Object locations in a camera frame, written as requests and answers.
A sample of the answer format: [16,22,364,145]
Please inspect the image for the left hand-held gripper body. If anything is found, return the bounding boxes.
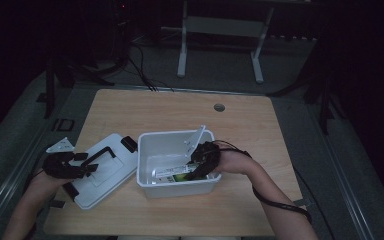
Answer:
[42,136,92,180]

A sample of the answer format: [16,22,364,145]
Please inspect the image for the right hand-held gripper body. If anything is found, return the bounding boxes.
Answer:
[183,124,222,174]

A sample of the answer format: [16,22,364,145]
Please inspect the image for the white lid with black handle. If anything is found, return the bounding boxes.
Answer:
[62,133,140,211]

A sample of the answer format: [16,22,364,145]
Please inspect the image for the green medicine box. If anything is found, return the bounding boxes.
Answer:
[151,163,211,184]

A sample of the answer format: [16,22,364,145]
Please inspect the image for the white plastic storage box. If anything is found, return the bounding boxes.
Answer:
[136,129,222,200]

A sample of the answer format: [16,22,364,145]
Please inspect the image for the person's left hand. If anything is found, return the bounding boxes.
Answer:
[29,168,75,196]

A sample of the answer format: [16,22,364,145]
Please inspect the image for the person's right hand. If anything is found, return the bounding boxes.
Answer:
[213,149,258,176]

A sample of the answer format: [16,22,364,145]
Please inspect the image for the black tripod stand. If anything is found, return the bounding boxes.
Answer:
[35,54,115,120]
[269,49,348,135]

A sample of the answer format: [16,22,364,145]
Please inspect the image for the white metal stand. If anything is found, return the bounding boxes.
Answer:
[177,0,275,85]

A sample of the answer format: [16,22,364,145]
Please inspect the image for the black square floor frame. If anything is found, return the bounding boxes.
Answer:
[51,117,76,132]

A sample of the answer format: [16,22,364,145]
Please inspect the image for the black floor cables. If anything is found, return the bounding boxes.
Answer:
[125,41,175,93]

